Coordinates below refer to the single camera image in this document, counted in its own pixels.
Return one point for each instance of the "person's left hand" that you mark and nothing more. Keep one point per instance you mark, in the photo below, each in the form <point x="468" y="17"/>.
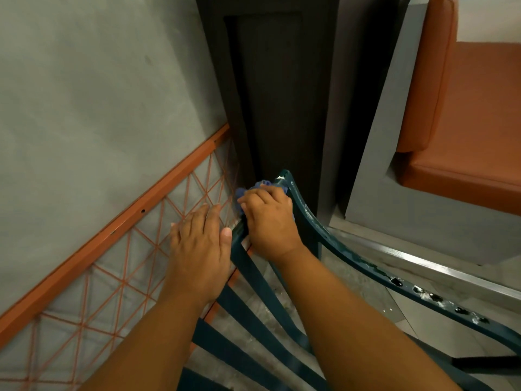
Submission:
<point x="199" y="260"/>

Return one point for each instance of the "person's left forearm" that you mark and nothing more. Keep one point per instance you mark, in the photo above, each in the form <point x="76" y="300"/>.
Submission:
<point x="154" y="350"/>

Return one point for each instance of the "orange cushioned bench grey base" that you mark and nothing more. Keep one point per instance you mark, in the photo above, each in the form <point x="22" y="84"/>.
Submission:
<point x="480" y="118"/>

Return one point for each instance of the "metal floor edge strip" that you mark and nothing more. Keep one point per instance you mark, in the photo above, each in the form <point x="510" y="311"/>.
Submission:
<point x="447" y="272"/>

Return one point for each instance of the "dark planter box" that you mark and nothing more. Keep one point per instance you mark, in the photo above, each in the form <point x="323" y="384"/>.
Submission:
<point x="276" y="97"/>

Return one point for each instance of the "person's right forearm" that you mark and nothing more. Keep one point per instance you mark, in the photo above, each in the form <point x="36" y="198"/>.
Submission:
<point x="358" y="333"/>

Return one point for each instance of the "orange lattice wall panel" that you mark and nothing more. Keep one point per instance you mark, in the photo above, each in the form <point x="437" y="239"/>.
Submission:
<point x="101" y="245"/>

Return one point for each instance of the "person's right hand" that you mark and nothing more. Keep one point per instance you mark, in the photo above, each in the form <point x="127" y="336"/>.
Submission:
<point x="270" y="223"/>

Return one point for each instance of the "dark green metal chair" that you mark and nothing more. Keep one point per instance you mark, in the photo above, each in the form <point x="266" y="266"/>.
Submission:
<point x="252" y="280"/>

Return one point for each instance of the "blue cleaning cloth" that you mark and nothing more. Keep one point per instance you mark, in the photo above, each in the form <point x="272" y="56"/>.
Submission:
<point x="264" y="183"/>

